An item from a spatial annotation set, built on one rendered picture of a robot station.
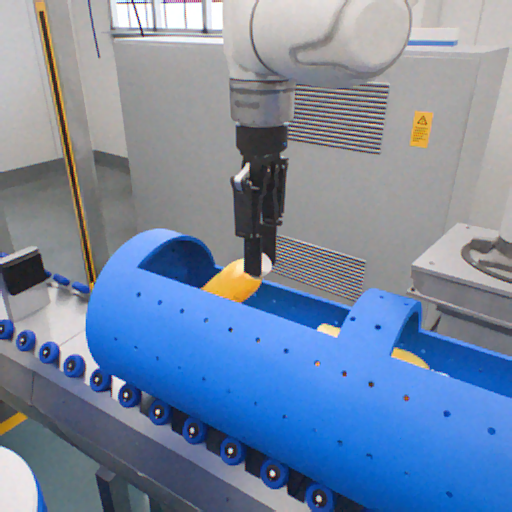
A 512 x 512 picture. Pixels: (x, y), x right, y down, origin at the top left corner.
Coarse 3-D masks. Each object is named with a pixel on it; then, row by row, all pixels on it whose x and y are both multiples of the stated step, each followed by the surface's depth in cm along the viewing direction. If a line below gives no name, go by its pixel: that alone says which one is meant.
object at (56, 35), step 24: (48, 0) 111; (48, 24) 114; (48, 48) 117; (72, 48) 119; (48, 72) 121; (72, 72) 121; (72, 96) 123; (72, 120) 124; (72, 144) 127; (72, 168) 131; (72, 192) 135; (96, 192) 137; (96, 216) 139; (96, 240) 142; (96, 264) 144
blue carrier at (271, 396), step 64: (128, 256) 75; (192, 256) 94; (128, 320) 70; (192, 320) 65; (256, 320) 62; (320, 320) 83; (384, 320) 58; (192, 384) 65; (256, 384) 59; (320, 384) 55; (384, 384) 53; (448, 384) 50; (256, 448) 65; (320, 448) 56; (384, 448) 51; (448, 448) 48
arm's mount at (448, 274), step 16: (464, 224) 130; (448, 240) 117; (464, 240) 118; (432, 256) 107; (448, 256) 108; (464, 256) 107; (480, 256) 109; (416, 272) 103; (432, 272) 100; (448, 272) 99; (464, 272) 100; (480, 272) 100; (496, 272) 100; (416, 288) 106; (432, 288) 102; (448, 288) 100; (464, 288) 98; (480, 288) 95; (496, 288) 93; (448, 304) 101; (464, 304) 99; (480, 304) 97; (496, 304) 95; (496, 320) 96
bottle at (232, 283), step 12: (240, 264) 76; (216, 276) 80; (228, 276) 76; (240, 276) 75; (252, 276) 75; (204, 288) 82; (216, 288) 79; (228, 288) 77; (240, 288) 76; (252, 288) 76; (240, 300) 79
